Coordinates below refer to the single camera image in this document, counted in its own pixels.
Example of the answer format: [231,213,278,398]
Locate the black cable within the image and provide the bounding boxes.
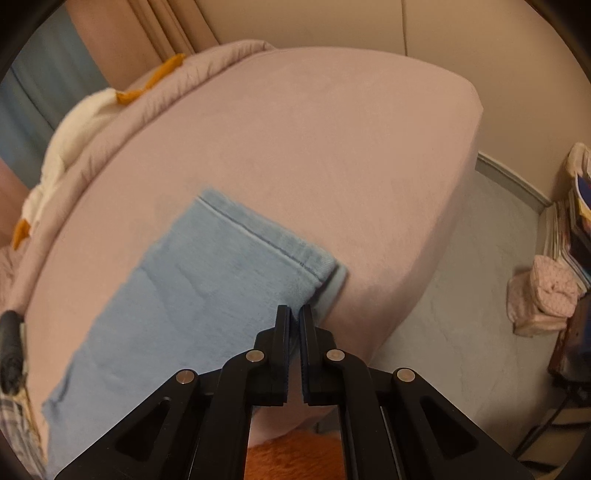
[515,392,575,455]

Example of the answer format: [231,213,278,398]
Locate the pink curtain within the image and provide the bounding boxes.
[65,0,220,90]

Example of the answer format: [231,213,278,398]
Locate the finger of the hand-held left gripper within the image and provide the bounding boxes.
[0,311,25,395]

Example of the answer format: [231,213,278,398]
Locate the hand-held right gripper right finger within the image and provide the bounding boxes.
[299,305,533,480]

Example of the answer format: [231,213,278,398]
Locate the orange fluffy rug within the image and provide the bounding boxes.
[244,428,347,480]

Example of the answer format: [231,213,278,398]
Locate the pink folded cloth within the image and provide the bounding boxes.
[507,255,579,337]

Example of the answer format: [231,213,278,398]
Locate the stack of magazines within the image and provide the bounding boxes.
[544,142,591,296]

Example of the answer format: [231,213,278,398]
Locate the light blue denim pants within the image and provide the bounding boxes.
[41,187,348,469]

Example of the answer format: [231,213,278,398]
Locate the blue curtain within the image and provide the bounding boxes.
[0,7,90,155]

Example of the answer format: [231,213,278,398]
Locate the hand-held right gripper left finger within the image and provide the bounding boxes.
[54,305,291,480]

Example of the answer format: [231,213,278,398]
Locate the plaid pillow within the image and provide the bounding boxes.
[0,394,49,476]

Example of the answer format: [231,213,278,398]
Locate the white goose plush toy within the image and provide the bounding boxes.
[11,53,188,248]

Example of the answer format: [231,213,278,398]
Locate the pink quilted duvet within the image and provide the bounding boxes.
[0,40,278,319]

